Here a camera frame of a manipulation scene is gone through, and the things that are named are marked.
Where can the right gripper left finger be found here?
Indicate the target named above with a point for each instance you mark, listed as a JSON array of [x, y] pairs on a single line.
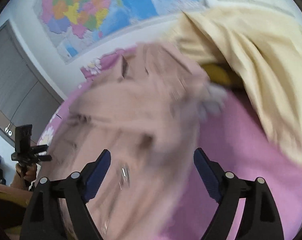
[[43, 217]]

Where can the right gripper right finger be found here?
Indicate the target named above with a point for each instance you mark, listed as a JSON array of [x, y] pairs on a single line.
[[260, 218]]

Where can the dusty pink jacket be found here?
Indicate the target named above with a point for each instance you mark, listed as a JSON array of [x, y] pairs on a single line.
[[146, 110]]

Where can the left hand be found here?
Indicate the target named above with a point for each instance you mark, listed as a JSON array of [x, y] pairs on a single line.
[[24, 176]]

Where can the grey wooden door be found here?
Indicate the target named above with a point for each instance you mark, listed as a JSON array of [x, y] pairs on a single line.
[[26, 98]]

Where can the mustard brown garment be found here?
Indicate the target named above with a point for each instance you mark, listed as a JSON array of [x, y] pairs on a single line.
[[222, 74]]

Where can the cream yellow garment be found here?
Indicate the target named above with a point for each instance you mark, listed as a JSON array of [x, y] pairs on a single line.
[[264, 48]]

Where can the silver door handle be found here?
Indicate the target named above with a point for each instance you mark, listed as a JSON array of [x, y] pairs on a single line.
[[8, 131]]

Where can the colourful wall map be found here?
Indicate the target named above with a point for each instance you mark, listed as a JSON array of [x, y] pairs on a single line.
[[73, 26]]

